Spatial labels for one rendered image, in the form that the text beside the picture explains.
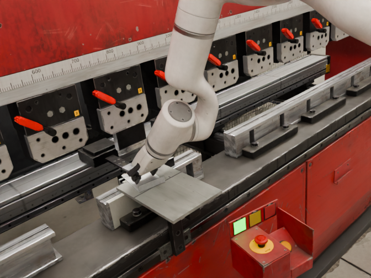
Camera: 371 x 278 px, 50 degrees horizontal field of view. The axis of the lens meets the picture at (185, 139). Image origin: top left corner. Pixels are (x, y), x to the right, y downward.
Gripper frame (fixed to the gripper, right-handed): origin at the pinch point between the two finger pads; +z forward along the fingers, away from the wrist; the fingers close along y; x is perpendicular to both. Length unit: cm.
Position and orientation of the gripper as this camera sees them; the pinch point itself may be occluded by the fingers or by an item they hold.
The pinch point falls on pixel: (144, 173)
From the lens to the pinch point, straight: 119.1
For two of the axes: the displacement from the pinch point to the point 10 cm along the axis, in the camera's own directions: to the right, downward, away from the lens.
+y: -7.4, 3.6, -5.8
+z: -3.5, 5.3, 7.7
